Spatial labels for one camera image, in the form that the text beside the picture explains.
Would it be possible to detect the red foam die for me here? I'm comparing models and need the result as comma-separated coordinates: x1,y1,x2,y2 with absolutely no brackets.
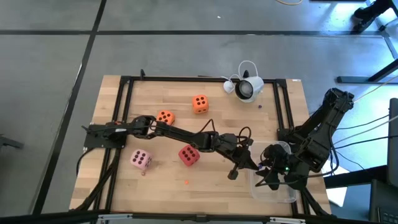
178,144,201,167

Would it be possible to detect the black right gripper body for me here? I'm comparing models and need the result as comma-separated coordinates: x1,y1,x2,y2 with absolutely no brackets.
259,143,293,180

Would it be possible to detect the white camera cable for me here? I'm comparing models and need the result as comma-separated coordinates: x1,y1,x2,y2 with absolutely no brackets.
220,60,259,82

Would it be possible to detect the beige cable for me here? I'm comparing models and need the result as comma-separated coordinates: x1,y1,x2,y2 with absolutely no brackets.
353,74,398,103

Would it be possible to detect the white cable adapter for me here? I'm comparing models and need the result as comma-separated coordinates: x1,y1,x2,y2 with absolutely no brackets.
223,80,236,95

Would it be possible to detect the black floor object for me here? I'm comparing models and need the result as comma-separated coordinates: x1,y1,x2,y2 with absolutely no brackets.
0,134,25,150

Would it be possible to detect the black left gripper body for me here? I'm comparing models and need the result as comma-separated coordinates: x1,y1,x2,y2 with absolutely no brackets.
215,133,253,167

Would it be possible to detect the black base cable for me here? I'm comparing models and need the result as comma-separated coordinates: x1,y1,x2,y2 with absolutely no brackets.
76,148,91,177

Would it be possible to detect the clear plastic bin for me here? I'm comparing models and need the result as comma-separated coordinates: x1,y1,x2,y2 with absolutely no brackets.
248,140,298,203

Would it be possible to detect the black desk foot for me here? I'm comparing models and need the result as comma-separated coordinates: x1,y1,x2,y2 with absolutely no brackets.
336,58,398,84

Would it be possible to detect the pink foam die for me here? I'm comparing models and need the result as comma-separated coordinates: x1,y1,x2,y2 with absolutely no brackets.
129,149,153,170

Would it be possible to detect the dark keyboard device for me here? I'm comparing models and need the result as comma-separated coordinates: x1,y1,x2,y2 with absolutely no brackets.
369,179,398,224

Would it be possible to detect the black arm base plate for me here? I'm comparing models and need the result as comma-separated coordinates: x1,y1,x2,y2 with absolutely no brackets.
83,123,127,149

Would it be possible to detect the white security camera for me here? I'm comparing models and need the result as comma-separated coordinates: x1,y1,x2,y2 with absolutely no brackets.
234,75,265,104

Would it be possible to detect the silver bracket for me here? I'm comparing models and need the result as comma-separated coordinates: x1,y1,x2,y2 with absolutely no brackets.
96,213,134,224
269,217,306,224

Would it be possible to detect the person's foot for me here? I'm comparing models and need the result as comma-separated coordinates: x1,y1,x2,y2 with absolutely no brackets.
351,0,397,34

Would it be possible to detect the black desk bar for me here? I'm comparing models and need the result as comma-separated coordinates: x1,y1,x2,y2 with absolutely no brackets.
323,164,389,189

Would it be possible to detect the grey cable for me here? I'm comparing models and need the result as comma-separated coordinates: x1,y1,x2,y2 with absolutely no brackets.
340,116,398,144

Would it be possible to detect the orange foam die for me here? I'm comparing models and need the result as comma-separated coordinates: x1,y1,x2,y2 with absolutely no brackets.
192,94,210,114
156,110,176,126

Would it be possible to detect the dark screen edge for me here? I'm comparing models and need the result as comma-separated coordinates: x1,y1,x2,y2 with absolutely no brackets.
387,98,398,187

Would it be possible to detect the white paper sheet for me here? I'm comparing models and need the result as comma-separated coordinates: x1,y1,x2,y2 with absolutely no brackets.
322,155,348,208

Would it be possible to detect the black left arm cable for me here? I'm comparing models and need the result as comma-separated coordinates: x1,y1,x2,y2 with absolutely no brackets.
238,126,252,146

